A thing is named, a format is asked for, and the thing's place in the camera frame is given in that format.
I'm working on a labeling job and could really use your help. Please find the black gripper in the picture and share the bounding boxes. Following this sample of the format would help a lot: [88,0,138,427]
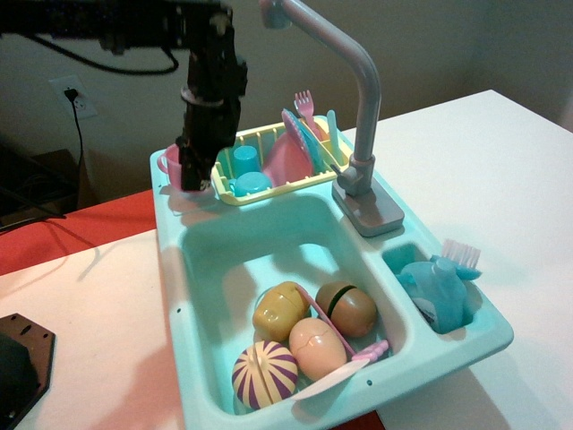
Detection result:
[179,91,241,192]

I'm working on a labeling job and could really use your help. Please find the pink toy cup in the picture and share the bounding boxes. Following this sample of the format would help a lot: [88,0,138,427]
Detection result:
[157,143,210,193]

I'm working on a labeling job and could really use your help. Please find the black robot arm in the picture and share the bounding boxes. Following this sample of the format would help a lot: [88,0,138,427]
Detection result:
[1,1,247,192]

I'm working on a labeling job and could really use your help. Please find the lying blue toy cup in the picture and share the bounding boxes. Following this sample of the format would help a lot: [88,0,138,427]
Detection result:
[229,171,272,197]

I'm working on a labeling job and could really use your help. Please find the teal toy sink unit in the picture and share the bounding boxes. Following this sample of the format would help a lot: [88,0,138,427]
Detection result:
[151,167,514,429]

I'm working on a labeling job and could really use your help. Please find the yellow dish rack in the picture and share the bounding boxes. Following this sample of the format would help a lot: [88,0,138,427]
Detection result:
[211,123,353,206]

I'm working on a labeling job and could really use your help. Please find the pink toy plate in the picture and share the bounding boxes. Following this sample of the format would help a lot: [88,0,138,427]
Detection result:
[262,133,313,187]

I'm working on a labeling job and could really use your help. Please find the blue toy plate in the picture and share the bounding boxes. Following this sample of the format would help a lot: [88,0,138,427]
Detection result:
[281,108,323,174]

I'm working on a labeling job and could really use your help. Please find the pink toy fork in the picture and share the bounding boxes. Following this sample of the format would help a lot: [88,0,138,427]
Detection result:
[294,90,328,141]

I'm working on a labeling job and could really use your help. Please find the cardboard box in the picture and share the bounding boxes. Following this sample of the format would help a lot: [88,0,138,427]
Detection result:
[31,149,98,214]

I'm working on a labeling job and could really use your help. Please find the light blue toy knife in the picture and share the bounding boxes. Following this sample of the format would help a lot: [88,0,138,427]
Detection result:
[327,109,339,157]

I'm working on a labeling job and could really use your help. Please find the yellow toy potato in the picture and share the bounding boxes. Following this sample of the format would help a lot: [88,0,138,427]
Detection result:
[252,281,310,342]

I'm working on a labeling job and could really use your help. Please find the grey toy faucet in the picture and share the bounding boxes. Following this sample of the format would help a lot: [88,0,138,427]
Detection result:
[259,1,405,237]

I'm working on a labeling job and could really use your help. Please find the red cloth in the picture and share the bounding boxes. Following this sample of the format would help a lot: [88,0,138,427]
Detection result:
[1,190,156,275]

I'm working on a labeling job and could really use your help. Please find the brown toy kiwi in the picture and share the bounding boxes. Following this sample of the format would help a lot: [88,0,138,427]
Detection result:
[315,281,377,338]

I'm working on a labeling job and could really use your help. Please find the purple striped toy onion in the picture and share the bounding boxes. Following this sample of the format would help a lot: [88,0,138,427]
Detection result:
[232,340,298,409]

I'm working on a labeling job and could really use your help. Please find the cracked beige toy egg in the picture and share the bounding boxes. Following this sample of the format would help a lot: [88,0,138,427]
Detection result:
[289,317,346,381]

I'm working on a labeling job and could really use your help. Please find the blue soap bottle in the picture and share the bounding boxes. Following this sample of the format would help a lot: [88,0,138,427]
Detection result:
[397,257,467,334]

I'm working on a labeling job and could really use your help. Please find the blue dish brush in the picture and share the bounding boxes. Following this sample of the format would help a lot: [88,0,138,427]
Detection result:
[430,239,482,280]

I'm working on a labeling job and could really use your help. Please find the white wall outlet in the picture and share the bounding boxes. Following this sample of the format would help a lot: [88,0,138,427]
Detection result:
[48,75,98,119]

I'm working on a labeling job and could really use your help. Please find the black power cord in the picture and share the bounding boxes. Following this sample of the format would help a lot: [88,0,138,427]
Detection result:
[0,88,98,234]

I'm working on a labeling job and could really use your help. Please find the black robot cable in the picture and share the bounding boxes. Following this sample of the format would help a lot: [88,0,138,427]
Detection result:
[26,34,180,76]

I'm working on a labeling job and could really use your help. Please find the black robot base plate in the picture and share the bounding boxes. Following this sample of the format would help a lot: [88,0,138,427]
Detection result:
[1,313,56,429]

